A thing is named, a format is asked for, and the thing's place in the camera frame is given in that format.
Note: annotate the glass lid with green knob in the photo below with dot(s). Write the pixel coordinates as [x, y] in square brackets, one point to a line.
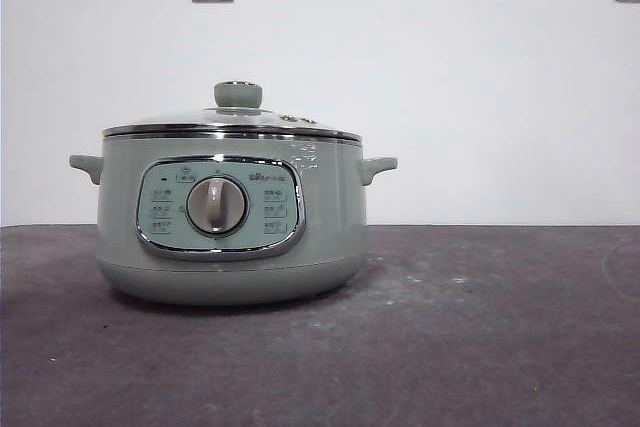
[237, 94]

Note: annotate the pale green electric pot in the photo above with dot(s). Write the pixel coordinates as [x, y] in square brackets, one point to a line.
[325, 227]

